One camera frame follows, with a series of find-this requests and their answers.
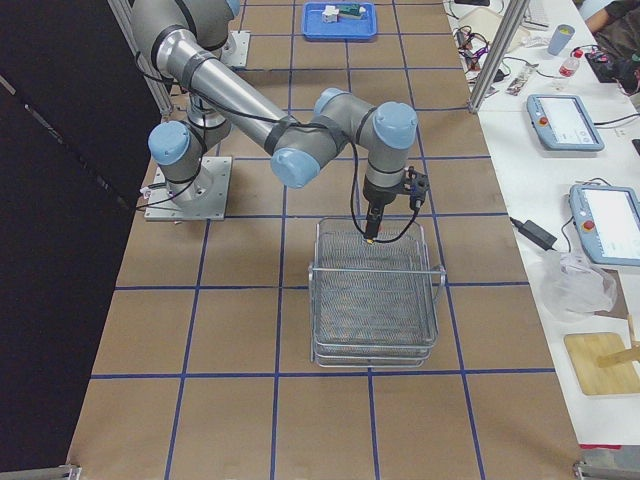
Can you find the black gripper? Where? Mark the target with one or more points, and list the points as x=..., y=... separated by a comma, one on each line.
x=376, y=198

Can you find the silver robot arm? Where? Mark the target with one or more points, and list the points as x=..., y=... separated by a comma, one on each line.
x=180, y=38

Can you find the black power adapter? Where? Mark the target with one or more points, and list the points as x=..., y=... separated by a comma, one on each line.
x=535, y=233

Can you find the blue plastic tray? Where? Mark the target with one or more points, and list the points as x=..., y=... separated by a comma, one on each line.
x=313, y=28

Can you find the white circuit breaker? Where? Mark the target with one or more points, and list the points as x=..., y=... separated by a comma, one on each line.
x=330, y=14

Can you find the clear plastic bag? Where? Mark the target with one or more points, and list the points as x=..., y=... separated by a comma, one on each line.
x=572, y=283

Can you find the far teach pendant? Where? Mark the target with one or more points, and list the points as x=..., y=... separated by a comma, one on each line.
x=562, y=123

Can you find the teach pendant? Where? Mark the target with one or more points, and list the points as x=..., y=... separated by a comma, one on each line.
x=562, y=123
x=607, y=223

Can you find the near teach pendant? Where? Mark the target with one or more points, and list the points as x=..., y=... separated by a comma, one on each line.
x=607, y=223

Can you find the plastic water bottle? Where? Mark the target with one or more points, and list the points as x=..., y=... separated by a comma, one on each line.
x=570, y=65

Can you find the blue cup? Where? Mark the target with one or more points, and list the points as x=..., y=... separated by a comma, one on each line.
x=560, y=38

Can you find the wooden board stand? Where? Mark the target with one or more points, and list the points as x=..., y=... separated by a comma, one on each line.
x=603, y=364

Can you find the silver wire mesh shelf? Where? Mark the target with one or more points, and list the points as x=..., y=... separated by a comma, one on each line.
x=372, y=305

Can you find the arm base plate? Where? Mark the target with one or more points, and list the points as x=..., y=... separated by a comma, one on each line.
x=234, y=53
x=206, y=197

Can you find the green white switch module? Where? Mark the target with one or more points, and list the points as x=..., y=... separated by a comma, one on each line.
x=353, y=11

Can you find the aluminium frame post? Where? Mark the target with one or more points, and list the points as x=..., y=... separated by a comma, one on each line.
x=504, y=35

